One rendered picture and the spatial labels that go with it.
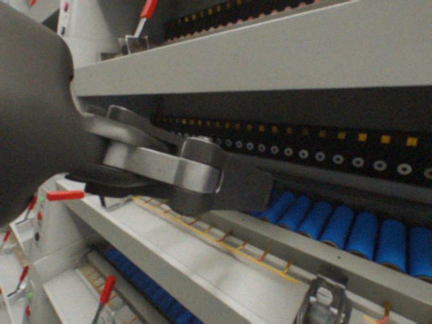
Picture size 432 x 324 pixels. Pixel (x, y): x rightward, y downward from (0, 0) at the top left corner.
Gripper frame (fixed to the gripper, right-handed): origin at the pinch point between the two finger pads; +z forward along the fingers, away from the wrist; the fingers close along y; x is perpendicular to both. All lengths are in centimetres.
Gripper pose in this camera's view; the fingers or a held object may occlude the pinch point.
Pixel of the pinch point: (240, 184)
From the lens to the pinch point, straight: 21.6
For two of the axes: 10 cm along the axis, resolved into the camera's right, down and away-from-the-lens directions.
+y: -7.6, -1.8, 6.2
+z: 5.8, 2.1, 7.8
